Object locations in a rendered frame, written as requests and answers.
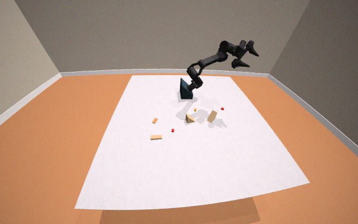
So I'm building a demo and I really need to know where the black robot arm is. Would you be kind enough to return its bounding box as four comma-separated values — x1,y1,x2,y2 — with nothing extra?
187,40,247,93

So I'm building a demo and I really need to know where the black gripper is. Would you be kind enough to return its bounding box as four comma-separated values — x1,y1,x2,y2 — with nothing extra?
231,41,259,69

